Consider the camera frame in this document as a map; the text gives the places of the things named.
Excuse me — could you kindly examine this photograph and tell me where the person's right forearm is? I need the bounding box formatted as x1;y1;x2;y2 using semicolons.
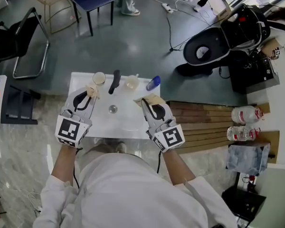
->
160;148;197;186

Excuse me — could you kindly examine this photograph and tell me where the black cabinet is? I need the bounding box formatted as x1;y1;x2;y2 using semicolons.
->
228;53;280;95

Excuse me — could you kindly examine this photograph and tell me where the person's left shoe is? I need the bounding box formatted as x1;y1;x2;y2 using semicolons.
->
94;137;110;147

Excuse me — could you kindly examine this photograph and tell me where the black faucet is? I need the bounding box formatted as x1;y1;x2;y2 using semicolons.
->
108;69;121;95

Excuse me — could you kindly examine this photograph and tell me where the person's shoe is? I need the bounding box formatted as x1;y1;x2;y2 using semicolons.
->
113;140;128;154
94;137;110;147

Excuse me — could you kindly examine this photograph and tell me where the black office chair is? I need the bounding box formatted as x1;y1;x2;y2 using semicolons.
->
0;7;50;79

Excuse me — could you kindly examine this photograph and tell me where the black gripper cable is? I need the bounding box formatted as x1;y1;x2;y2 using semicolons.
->
156;150;162;174
72;147;84;190

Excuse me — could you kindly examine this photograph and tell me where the person's white shirt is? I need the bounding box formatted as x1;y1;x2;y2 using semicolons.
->
33;152;238;228

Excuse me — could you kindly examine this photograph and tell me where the blue plastic bottle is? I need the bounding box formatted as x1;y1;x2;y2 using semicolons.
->
146;76;161;91

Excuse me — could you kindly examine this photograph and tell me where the gold wire chair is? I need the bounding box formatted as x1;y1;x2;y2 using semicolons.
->
27;0;83;35

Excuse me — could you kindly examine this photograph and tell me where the black box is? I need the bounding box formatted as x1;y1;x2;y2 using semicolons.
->
221;185;267;223

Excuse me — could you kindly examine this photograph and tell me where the large clear water bottle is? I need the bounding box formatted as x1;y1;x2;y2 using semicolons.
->
231;105;265;125
226;125;261;142

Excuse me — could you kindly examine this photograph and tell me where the cardboard box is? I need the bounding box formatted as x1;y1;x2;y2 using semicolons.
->
261;38;285;59
217;5;235;21

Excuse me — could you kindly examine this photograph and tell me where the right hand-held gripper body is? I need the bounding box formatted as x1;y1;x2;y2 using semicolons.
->
146;119;186;153

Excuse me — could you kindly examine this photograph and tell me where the black rack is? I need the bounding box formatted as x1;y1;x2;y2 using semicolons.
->
0;84;41;125

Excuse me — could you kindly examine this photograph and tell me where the white sink basin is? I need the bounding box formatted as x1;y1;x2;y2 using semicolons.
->
66;72;162;140

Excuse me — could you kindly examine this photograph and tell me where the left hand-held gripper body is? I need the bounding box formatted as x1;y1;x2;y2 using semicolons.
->
54;109;93;149

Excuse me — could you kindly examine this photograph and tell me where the person's left forearm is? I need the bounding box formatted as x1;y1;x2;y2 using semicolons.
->
51;143;77;184

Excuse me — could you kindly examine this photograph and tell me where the translucent cup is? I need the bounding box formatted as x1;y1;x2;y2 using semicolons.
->
124;74;140;90
92;72;107;86

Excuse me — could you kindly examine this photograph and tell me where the person's right shoe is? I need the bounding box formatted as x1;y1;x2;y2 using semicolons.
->
113;140;128;154

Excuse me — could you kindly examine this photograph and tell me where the wooden slat platform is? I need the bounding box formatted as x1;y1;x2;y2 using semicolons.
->
166;100;280;154

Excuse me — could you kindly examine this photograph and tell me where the white power strip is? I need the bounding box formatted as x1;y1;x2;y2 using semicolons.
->
161;3;174;14

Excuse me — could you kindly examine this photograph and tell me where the translucent plastic bag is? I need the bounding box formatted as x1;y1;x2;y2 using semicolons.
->
225;143;271;177

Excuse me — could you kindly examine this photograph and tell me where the black power cable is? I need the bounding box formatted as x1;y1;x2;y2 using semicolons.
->
165;13;219;53

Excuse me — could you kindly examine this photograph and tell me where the beige wooden piece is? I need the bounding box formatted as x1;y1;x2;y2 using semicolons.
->
133;93;167;109

